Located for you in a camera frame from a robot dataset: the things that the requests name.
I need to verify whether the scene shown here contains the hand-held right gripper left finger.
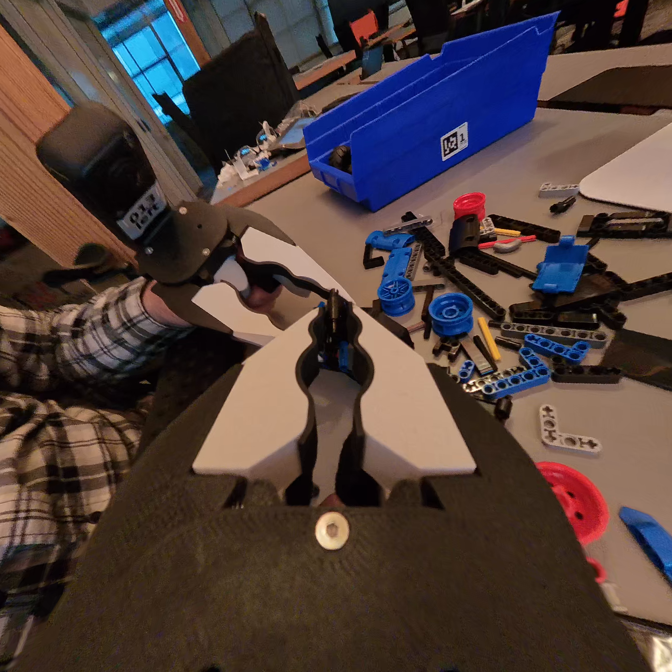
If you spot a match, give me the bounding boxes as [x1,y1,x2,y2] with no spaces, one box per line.
[191,306,323,502]

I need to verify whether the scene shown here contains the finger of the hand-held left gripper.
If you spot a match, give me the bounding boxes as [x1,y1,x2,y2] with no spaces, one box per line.
[236,226,359,305]
[191,282,287,347]

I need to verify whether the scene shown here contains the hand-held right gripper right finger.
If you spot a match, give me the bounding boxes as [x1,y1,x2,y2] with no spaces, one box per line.
[352,302,478,502]

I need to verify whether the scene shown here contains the black connector piece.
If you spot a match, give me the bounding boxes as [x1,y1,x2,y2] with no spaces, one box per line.
[321,289,351,342]

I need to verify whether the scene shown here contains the grey desk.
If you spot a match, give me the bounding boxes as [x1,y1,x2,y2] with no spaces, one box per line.
[210,107,672,625]

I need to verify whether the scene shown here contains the dark desk pad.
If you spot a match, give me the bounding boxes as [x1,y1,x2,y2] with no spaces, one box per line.
[551,65,672,109]

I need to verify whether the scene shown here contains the person's left hand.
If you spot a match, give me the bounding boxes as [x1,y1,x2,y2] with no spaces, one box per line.
[141,280,196,329]

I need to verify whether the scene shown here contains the blue angle beam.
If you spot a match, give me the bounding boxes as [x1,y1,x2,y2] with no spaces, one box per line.
[482,349,551,396]
[520,332,591,364]

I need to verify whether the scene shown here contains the black thin axle piece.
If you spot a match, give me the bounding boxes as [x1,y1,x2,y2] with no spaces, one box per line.
[412,283,444,339]

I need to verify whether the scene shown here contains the white small gadgets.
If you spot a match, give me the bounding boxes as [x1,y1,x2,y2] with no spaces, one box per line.
[218,121,279,182]

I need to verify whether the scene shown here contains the blue curved panel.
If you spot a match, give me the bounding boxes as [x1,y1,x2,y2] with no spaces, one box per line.
[365,230,417,253]

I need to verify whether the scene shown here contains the blue wheel rim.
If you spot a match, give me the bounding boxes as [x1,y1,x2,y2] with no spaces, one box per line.
[428,292,475,337]
[377,276,415,317]

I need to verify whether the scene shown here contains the blue flat holed panel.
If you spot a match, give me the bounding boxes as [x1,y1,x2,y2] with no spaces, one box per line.
[380,247,423,287]

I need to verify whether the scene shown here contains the grey tablet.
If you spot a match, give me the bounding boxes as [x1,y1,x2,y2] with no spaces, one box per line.
[275,123,312,154]

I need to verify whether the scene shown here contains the light grey angle connector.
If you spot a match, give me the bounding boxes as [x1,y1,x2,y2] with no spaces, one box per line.
[538,403,603,453]

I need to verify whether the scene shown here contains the grey long beam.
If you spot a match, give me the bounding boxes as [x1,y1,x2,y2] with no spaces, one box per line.
[383,215,435,234]

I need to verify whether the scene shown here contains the long black holed beam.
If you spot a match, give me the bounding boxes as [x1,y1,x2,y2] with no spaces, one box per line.
[404,212,507,321]

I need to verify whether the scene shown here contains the blue storage bin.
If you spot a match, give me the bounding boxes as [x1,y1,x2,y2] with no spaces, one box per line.
[303,10,561,213]

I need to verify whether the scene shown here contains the dark grey holed beam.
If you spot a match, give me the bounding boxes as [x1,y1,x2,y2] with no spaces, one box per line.
[499,321,612,350]

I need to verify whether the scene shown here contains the red wheel rim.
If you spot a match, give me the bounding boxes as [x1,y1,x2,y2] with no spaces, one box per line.
[535,461,610,547]
[453,192,487,221]

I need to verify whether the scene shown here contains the heap of black beams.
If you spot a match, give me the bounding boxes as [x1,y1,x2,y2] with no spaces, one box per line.
[506,252,672,384]

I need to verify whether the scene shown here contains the wooden cabinet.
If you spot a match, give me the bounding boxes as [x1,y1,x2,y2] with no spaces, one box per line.
[0,23,142,268]

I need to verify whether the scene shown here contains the black curved panel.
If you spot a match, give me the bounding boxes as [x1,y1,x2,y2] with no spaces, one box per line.
[449,214,481,253]

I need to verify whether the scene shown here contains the window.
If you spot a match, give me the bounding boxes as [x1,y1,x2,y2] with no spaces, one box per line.
[100,10,203,124]

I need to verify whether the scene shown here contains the blue hinged fender panel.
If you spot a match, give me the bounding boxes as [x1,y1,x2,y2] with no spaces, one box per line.
[531,236,590,293]

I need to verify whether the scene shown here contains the red axle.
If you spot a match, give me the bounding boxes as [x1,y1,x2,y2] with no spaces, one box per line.
[478,234,537,250]

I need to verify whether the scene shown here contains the black square flat panel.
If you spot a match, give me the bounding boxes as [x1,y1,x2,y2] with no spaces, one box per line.
[598,328,672,392]

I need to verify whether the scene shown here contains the orange chair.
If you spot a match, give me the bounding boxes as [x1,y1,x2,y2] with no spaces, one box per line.
[349,10,380,47]

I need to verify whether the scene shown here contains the clear plastic parts bag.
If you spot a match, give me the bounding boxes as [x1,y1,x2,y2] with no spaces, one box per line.
[632,617,672,672]

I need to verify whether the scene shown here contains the white rounded board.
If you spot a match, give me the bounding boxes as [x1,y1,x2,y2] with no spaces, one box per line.
[579,123,672,213]

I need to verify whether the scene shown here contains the grey table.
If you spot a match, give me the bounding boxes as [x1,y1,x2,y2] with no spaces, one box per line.
[535,44,672,113]

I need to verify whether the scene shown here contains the black rectangular frame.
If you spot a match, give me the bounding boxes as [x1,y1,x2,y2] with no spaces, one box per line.
[576,211,672,238]

